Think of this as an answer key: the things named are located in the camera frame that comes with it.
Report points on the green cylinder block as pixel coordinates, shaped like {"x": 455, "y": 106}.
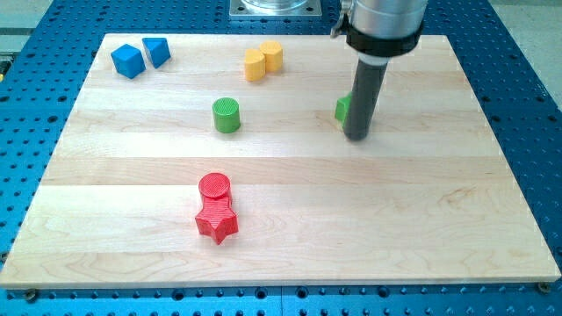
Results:
{"x": 226, "y": 115}

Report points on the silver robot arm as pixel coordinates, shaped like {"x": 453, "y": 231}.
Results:
{"x": 383, "y": 19}

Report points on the green star block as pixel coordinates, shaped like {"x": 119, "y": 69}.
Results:
{"x": 342, "y": 107}

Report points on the red star block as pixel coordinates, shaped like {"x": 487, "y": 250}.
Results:
{"x": 216, "y": 219}

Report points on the red cylinder block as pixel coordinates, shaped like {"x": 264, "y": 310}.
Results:
{"x": 215, "y": 186}

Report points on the light wooden board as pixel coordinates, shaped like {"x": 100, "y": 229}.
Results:
{"x": 427, "y": 198}

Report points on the yellow heart block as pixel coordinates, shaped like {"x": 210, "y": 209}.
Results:
{"x": 254, "y": 65}

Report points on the yellow hexagon block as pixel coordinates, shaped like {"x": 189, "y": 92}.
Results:
{"x": 274, "y": 55}

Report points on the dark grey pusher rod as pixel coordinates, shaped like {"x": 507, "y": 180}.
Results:
{"x": 367, "y": 84}

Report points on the blue triangular prism block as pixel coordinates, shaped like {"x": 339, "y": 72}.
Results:
{"x": 157, "y": 50}

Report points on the blue cube block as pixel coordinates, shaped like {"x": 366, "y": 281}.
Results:
{"x": 128, "y": 61}

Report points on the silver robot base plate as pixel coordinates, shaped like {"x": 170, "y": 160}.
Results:
{"x": 274, "y": 8}

